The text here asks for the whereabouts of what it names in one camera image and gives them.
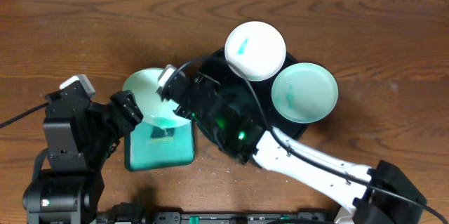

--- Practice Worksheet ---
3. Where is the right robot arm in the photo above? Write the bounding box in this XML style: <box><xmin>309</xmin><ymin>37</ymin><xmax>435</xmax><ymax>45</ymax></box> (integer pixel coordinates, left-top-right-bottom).
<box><xmin>158</xmin><ymin>69</ymin><xmax>427</xmax><ymax>224</ymax></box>

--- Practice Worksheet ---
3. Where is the green rectangular tray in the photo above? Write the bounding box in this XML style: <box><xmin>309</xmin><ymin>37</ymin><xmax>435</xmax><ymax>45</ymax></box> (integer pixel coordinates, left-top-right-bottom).
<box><xmin>124</xmin><ymin>122</ymin><xmax>195</xmax><ymax>172</ymax></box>

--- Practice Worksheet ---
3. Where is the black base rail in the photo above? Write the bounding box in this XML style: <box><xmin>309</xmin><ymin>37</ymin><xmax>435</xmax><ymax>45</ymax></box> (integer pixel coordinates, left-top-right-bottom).
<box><xmin>93</xmin><ymin>202</ymin><xmax>333</xmax><ymax>224</ymax></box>

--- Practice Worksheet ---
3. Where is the mint plate front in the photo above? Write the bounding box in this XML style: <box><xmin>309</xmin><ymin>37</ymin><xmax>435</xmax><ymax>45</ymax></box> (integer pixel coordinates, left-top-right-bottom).
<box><xmin>123</xmin><ymin>68</ymin><xmax>190</xmax><ymax>129</ymax></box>

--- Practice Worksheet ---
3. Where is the white plate with green smear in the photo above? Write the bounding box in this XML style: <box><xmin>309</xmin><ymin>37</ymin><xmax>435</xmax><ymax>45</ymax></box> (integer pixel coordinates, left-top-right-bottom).
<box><xmin>224</xmin><ymin>21</ymin><xmax>286</xmax><ymax>81</ymax></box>

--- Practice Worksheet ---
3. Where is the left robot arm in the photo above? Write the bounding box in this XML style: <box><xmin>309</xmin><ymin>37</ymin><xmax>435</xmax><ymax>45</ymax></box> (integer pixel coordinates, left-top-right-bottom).
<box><xmin>22</xmin><ymin>81</ymin><xmax>143</xmax><ymax>223</ymax></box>

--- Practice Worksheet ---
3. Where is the black round tray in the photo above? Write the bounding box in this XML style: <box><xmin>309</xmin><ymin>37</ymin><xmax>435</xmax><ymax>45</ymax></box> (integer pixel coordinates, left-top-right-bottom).
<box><xmin>194</xmin><ymin>48</ymin><xmax>307</xmax><ymax>164</ymax></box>

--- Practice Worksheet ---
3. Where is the dark green scrub sponge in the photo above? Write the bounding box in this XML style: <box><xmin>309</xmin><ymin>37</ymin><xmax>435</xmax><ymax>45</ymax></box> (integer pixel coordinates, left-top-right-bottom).
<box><xmin>150</xmin><ymin>126</ymin><xmax>175</xmax><ymax>140</ymax></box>

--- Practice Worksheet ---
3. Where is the mint plate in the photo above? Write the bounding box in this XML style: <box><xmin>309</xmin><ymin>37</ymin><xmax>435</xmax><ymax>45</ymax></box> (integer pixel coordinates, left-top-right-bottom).
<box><xmin>123</xmin><ymin>68</ymin><xmax>190</xmax><ymax>129</ymax></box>
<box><xmin>271</xmin><ymin>62</ymin><xmax>339</xmax><ymax>124</ymax></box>

